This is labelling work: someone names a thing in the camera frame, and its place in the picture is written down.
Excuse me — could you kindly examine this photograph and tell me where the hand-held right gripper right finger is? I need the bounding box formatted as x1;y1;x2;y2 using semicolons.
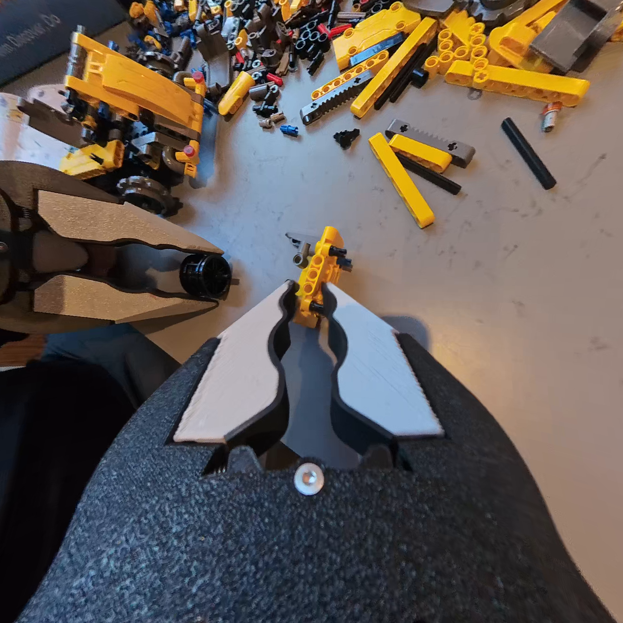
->
323;284;446;442

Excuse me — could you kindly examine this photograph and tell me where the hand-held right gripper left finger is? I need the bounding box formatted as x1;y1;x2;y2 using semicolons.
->
173;281;298;446

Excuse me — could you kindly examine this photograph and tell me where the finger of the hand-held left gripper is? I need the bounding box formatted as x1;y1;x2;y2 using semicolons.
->
32;274;221;325
36;190;226;258

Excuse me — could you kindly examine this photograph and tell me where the black toy wheel rim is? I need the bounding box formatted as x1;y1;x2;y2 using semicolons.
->
179;253;234;299

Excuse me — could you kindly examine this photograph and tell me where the yellow grey toy claw assembly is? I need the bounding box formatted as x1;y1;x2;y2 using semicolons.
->
286;226;352;328

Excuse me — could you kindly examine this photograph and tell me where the white instruction booklet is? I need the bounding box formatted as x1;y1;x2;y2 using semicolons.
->
0;88;69;161

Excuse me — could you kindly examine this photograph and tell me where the yellow toy vehicle model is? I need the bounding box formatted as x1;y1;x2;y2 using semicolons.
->
19;27;220;217

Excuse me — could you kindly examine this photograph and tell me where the dark grey cardboard box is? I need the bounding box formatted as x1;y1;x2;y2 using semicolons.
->
0;0;127;86

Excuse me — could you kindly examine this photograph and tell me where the long yellow toy beam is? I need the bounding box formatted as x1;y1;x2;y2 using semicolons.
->
368;132;435;228

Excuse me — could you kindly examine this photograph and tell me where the short black toy axle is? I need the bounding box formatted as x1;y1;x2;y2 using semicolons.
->
397;153;462;195

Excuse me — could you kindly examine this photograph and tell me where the short yellow toy beam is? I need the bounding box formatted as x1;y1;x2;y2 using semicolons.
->
388;134;453;173

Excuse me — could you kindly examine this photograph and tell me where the pile of small building pieces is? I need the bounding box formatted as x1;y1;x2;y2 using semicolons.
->
129;0;371;129

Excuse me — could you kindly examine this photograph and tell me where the grey toothed toy rack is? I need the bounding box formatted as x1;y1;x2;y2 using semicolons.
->
299;68;378;126
385;119;476;168

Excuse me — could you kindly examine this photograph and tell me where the long black toy axle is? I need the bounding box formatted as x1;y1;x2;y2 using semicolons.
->
501;117;557;190

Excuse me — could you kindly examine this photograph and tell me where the heap of yellow toy beams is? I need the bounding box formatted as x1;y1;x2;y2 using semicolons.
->
332;0;570;120

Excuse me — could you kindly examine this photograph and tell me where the yellow holed toy beam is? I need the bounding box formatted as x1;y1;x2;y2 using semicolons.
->
445;59;590;108

